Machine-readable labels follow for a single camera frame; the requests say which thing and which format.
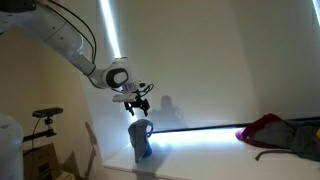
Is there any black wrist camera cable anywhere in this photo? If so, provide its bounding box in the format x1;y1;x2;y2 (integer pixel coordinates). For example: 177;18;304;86
135;82;155;100

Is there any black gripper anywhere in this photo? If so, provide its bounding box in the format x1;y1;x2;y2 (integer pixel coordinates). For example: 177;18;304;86
123;97;151;117

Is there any black window frame strip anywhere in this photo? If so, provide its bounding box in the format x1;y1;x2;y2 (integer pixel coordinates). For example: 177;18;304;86
152;116;320;134

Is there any maroon cap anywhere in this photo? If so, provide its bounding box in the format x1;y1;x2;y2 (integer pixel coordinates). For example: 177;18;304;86
235;113;285;150

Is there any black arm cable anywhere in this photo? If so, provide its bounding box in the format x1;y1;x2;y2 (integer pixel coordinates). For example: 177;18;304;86
46;0;98;65

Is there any brown cardboard box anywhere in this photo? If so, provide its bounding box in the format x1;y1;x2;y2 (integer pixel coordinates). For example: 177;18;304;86
20;142;81;180

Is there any blue container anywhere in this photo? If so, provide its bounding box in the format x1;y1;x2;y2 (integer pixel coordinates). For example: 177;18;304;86
141;139;154;160

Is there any black camera on stand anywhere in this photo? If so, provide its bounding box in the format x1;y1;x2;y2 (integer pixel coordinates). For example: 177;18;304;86
22;106;64;144

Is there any grey-blue baseball cap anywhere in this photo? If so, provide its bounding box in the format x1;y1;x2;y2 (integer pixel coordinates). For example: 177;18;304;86
128;118;155;164

